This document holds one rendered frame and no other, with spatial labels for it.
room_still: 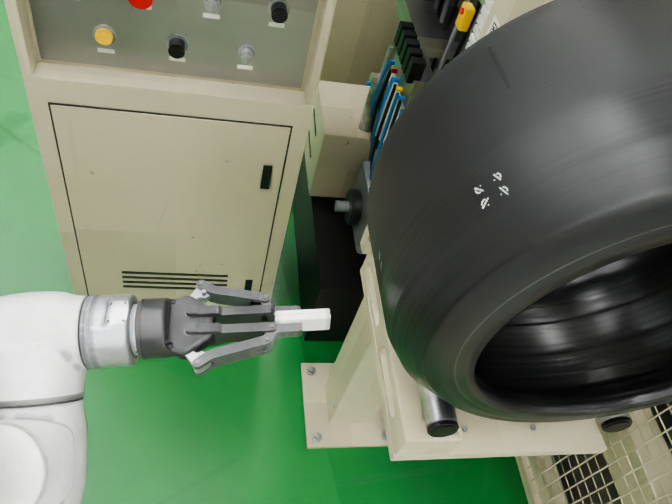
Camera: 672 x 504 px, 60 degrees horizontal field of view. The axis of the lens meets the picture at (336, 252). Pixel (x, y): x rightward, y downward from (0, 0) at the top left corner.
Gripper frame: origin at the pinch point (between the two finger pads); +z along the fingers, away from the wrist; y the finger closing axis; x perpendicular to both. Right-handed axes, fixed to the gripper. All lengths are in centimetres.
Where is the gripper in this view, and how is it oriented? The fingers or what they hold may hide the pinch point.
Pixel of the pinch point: (302, 320)
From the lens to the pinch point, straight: 75.3
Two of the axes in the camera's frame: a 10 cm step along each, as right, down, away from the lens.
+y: -1.0, -7.9, 6.1
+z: 9.9, -0.4, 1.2
